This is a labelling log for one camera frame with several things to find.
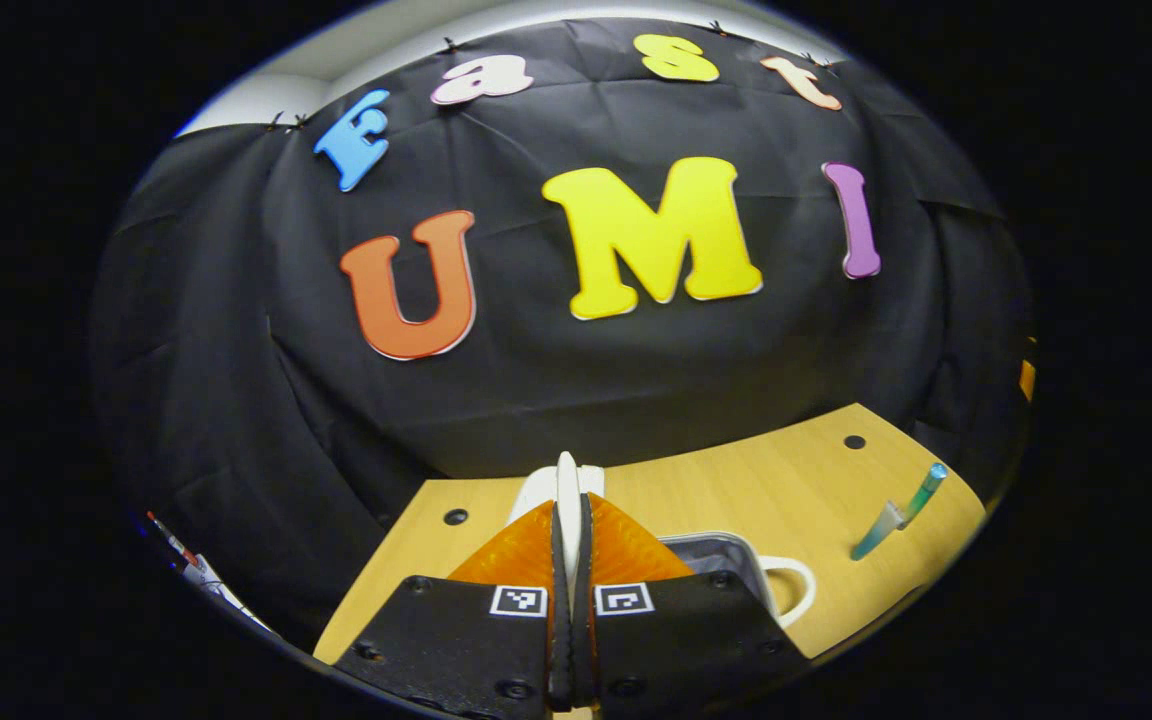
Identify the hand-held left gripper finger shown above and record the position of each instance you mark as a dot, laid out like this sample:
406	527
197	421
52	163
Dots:
583	640
560	640

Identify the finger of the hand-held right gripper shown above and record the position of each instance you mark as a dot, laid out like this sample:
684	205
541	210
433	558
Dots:
1028	380

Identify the white suitcase with grey lining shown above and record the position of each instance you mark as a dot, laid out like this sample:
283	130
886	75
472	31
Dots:
536	490

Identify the white and blue skincare tube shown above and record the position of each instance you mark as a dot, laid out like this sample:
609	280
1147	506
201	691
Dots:
874	535

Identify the black backdrop cloth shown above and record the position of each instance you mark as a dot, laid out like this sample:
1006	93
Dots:
536	380

